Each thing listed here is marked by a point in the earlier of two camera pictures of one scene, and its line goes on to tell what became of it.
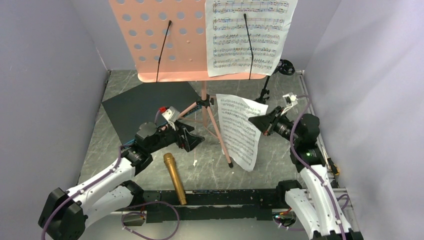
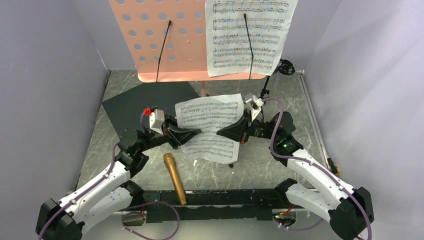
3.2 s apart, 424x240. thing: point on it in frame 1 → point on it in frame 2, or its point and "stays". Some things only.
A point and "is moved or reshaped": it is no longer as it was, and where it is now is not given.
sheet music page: x=241 y=138 is moved or reshaped
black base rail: x=256 y=205 stays
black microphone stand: x=285 y=66 stays
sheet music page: x=268 y=21 stays
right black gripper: x=267 y=123 → x=238 y=131
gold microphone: x=169 y=159 stays
